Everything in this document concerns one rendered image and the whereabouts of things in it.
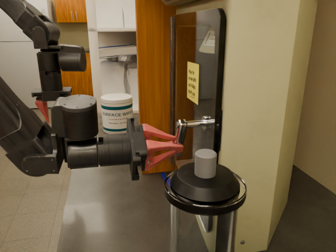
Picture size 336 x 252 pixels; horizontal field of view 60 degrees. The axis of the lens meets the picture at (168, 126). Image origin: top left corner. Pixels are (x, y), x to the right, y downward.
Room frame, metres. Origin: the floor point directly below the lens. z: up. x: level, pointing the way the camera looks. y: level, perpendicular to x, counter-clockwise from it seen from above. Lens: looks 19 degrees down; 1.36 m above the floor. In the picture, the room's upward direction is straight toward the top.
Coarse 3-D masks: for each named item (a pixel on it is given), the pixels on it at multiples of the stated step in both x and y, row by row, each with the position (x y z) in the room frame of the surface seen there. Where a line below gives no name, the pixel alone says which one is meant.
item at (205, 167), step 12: (204, 156) 0.33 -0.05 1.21; (216, 156) 0.34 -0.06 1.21; (180, 168) 0.36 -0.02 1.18; (192, 168) 0.36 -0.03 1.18; (204, 168) 0.33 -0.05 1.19; (216, 168) 0.36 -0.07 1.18; (180, 180) 0.33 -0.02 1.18; (192, 180) 0.32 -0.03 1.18; (204, 180) 0.32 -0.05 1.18; (216, 180) 0.32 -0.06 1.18; (228, 180) 0.32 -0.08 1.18; (180, 192) 0.31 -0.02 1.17; (192, 192) 0.31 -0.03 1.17; (204, 192) 0.30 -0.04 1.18; (216, 192) 0.30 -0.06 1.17; (228, 192) 0.31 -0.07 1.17
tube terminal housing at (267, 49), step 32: (224, 0) 0.47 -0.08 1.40; (256, 0) 0.46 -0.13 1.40; (288, 0) 0.47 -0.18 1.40; (256, 32) 0.46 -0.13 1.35; (288, 32) 0.47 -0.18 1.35; (224, 64) 0.46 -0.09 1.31; (256, 64) 0.46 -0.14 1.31; (288, 64) 0.47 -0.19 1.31; (224, 96) 0.45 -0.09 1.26; (256, 96) 0.46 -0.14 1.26; (288, 96) 0.48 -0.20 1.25; (224, 128) 0.45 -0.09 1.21; (256, 128) 0.46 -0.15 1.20; (288, 128) 0.52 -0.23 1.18; (224, 160) 0.45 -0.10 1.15; (256, 160) 0.46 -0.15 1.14; (288, 160) 0.57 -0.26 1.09; (256, 192) 0.46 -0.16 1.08; (256, 224) 0.46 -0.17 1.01
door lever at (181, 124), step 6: (180, 120) 0.48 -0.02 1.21; (192, 120) 0.49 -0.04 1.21; (198, 120) 0.49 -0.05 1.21; (204, 120) 0.49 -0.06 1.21; (180, 126) 0.48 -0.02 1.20; (186, 126) 0.48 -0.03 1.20; (192, 126) 0.49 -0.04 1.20; (198, 126) 0.49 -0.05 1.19; (204, 126) 0.49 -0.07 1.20; (180, 132) 0.48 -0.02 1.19; (180, 138) 0.49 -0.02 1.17; (180, 144) 0.50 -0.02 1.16
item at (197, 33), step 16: (176, 16) 0.71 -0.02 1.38; (192, 16) 0.59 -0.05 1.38; (208, 16) 0.50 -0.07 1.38; (224, 16) 0.45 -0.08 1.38; (176, 32) 0.71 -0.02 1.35; (192, 32) 0.58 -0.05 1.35; (208, 32) 0.50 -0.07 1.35; (176, 48) 0.70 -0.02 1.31; (192, 48) 0.58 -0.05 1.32; (208, 48) 0.49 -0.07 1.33; (176, 64) 0.70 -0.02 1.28; (208, 64) 0.49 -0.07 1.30; (176, 80) 0.70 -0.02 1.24; (208, 80) 0.49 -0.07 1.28; (176, 96) 0.70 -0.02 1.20; (208, 96) 0.48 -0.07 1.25; (176, 112) 0.70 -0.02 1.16; (192, 112) 0.57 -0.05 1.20; (208, 112) 0.48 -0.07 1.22; (192, 128) 0.57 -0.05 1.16; (208, 128) 0.48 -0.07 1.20; (192, 144) 0.56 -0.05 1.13; (208, 144) 0.47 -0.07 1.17; (176, 160) 0.69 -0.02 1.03; (192, 160) 0.56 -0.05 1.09
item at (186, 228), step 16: (176, 192) 0.32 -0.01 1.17; (240, 192) 0.32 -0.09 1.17; (176, 208) 0.32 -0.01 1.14; (176, 224) 0.32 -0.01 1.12; (192, 224) 0.30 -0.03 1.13; (208, 224) 0.30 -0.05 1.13; (224, 224) 0.30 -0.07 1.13; (176, 240) 0.32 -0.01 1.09; (192, 240) 0.30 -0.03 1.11; (208, 240) 0.30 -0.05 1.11; (224, 240) 0.30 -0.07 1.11
